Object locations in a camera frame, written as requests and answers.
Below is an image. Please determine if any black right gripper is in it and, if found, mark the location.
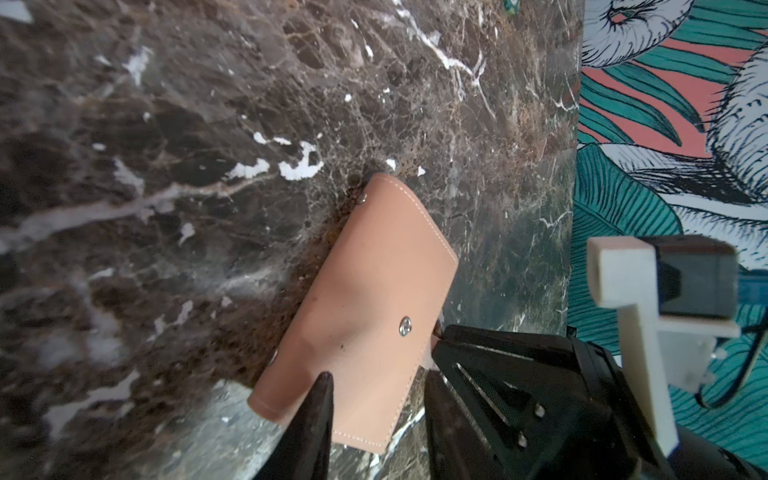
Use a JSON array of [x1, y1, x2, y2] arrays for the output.
[[432, 325, 675, 479]]

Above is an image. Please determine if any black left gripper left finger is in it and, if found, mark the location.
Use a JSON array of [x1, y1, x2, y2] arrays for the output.
[[253, 372, 334, 480]]

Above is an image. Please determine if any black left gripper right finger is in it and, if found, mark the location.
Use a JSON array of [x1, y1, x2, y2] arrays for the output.
[[424, 369, 528, 479]]

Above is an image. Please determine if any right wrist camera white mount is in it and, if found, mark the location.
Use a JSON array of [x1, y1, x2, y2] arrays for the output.
[[586, 235, 741, 455]]

